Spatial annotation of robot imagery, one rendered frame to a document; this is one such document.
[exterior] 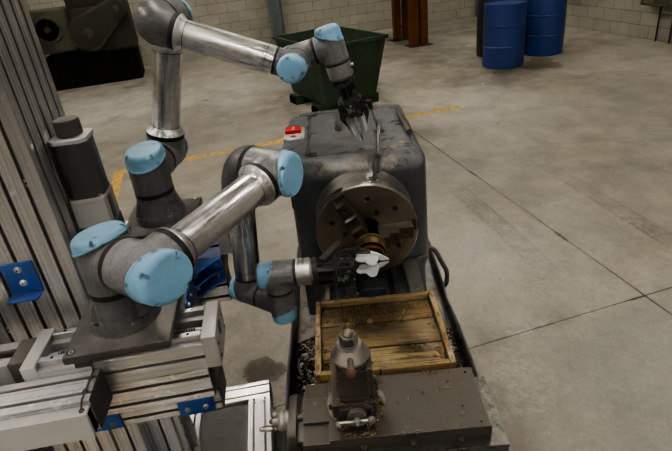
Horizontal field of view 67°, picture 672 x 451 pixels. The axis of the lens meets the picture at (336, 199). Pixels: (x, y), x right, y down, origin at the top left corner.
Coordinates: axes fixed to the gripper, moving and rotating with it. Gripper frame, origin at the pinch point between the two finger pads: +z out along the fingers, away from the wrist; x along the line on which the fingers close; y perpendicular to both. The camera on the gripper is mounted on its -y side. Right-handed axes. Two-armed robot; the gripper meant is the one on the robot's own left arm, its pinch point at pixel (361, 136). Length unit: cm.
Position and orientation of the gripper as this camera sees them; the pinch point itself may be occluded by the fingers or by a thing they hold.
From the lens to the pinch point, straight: 163.1
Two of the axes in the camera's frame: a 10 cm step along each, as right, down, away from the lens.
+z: 3.1, 8.4, 4.3
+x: 9.5, -2.9, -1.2
